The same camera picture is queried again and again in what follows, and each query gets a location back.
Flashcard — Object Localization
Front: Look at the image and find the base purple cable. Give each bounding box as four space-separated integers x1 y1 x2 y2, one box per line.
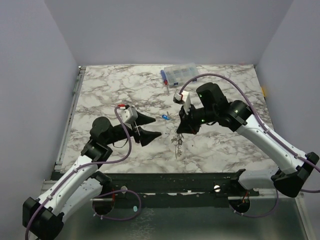
232 187 280 218
92 189 142 222

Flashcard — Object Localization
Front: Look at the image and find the metal side rail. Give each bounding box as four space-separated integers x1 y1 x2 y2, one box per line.
54 66 87 172

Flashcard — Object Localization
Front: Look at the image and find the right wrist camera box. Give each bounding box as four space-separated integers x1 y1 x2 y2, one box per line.
173 90 191 115

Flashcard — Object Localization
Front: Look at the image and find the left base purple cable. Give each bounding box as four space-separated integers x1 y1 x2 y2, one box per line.
92 189 142 222

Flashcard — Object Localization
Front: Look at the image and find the black mounting rail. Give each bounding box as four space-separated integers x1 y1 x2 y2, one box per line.
89 169 259 210

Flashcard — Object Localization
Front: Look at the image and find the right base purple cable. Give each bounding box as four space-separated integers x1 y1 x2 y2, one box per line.
232 187 280 218

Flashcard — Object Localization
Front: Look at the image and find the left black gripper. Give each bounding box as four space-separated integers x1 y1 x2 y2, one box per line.
105 111 162 146

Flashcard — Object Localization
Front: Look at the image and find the blue handled screwdriver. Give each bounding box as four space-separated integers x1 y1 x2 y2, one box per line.
160 70 170 95

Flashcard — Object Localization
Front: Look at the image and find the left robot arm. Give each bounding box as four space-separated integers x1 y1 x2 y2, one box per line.
22 105 161 240

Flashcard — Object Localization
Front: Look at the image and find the yellow wall clip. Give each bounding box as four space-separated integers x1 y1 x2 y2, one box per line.
261 86 267 98

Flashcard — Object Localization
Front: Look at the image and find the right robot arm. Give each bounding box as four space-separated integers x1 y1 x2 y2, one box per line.
173 82 320 198

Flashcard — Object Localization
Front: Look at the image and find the metal key organizer ring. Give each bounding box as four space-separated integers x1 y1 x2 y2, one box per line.
169 128 186 160

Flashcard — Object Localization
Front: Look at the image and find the clear plastic organizer box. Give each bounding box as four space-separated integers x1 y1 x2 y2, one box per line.
163 63 200 87

